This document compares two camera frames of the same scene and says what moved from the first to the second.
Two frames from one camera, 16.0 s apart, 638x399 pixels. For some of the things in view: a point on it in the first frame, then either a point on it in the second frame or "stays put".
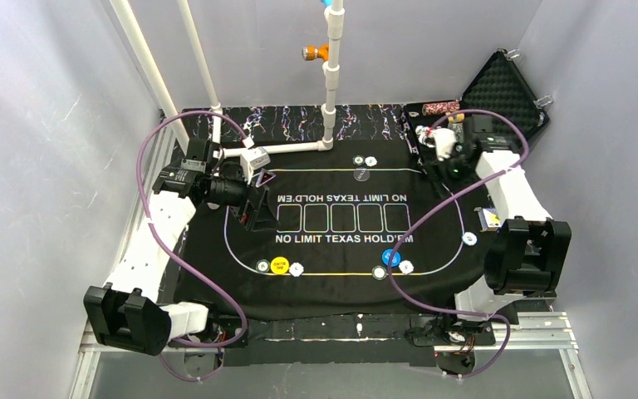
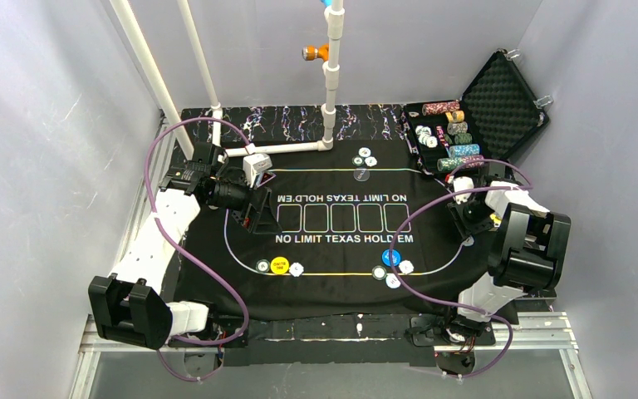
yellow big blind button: (279, 265) stays put
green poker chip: (358, 160) stays put
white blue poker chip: (406, 267) stays put
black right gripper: (436, 167) to (463, 219)
